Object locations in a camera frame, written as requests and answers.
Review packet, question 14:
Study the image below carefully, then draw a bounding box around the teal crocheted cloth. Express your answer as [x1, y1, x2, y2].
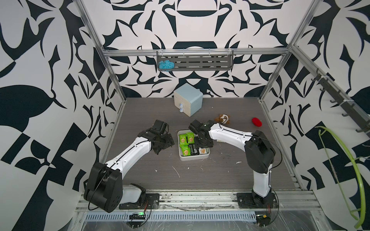
[158, 60, 175, 72]

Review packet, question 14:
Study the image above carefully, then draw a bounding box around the green cookie packet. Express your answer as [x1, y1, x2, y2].
[187, 132, 195, 144]
[179, 133, 188, 146]
[180, 145, 191, 157]

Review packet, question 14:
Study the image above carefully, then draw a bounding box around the white storage box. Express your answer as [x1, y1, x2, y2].
[177, 130, 210, 161]

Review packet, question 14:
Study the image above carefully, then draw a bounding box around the grey hook rail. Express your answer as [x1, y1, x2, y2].
[312, 68, 370, 137]

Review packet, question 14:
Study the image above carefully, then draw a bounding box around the grey wall shelf rack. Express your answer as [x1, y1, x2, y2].
[156, 50, 234, 71]

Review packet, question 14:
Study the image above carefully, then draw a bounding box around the small white bottle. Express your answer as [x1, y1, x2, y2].
[179, 104, 184, 113]

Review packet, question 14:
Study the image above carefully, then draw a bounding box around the brown white plush toy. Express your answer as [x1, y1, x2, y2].
[214, 114, 230, 125]

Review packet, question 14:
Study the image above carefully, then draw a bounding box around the green hose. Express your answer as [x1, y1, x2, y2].
[314, 126, 367, 229]

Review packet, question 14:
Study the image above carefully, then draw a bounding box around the white cookie packet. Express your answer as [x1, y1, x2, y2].
[199, 148, 209, 155]

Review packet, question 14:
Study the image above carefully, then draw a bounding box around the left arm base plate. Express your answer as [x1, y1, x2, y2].
[119, 193, 160, 210]

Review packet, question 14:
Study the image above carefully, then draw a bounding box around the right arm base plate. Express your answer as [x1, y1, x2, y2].
[236, 192, 278, 209]

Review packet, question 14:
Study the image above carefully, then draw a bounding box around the light blue drawer cabinet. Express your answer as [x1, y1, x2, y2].
[173, 83, 203, 117]

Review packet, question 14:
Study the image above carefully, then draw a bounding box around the black cookie packet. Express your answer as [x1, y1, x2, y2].
[188, 144, 199, 156]

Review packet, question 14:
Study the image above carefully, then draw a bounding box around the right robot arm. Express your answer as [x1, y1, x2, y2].
[189, 120, 276, 198]

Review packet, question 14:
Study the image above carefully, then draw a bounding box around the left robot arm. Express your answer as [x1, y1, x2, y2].
[83, 120, 174, 213]

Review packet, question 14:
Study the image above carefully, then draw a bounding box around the red oval object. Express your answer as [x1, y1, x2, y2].
[251, 117, 263, 127]

